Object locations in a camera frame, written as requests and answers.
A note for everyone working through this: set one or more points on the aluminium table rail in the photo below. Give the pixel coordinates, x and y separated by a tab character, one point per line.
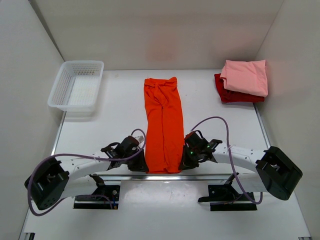
167	177

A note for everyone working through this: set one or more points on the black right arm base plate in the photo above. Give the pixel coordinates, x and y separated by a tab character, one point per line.
224	197

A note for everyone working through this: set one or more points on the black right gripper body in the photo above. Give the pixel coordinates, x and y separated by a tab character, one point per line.
193	154

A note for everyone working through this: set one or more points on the white plastic mesh basket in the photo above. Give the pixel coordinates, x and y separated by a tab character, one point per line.
76	86

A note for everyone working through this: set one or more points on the red folded t shirt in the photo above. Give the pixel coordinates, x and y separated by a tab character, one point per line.
229	96

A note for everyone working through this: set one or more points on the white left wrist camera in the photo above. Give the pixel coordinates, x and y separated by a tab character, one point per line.
140	138

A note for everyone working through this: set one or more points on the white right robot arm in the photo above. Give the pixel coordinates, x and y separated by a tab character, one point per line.
256	171

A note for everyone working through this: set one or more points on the pink folded t shirt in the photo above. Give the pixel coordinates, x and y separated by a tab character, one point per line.
248	77

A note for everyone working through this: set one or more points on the orange t shirt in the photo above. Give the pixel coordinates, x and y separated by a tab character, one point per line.
165	125

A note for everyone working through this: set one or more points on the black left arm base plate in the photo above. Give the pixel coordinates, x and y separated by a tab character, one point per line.
105	196

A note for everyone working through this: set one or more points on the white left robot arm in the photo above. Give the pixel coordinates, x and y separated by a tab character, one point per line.
67	175

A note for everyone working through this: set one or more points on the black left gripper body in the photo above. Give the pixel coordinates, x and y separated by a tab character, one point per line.
128	154

